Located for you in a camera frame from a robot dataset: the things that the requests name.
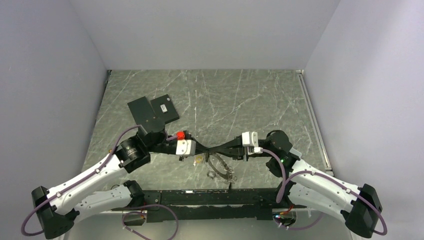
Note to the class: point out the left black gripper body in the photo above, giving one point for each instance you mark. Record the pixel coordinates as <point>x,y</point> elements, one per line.
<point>165,147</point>

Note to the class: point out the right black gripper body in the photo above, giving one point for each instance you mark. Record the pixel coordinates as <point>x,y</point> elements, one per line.
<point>264,155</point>

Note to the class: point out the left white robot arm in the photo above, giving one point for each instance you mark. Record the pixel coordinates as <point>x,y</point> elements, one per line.
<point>60,207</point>

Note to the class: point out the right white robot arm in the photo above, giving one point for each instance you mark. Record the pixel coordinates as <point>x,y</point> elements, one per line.
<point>358,207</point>

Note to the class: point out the black box with label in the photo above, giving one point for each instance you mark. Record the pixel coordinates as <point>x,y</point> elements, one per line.
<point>164,109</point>

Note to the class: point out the black box lid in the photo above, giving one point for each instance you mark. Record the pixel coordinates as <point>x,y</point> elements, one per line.
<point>141,110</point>

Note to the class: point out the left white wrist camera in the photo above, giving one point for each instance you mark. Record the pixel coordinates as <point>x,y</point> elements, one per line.
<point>185,147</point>

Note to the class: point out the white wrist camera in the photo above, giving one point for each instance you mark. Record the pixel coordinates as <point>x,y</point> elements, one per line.
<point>250,141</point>
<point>185,147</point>

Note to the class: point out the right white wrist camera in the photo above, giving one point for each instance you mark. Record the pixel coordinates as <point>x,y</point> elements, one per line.
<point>250,141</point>

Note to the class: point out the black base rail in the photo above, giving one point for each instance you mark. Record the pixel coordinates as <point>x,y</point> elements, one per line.
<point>210,204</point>

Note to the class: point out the aluminium frame rail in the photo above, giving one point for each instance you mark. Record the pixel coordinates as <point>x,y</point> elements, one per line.
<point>321,146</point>

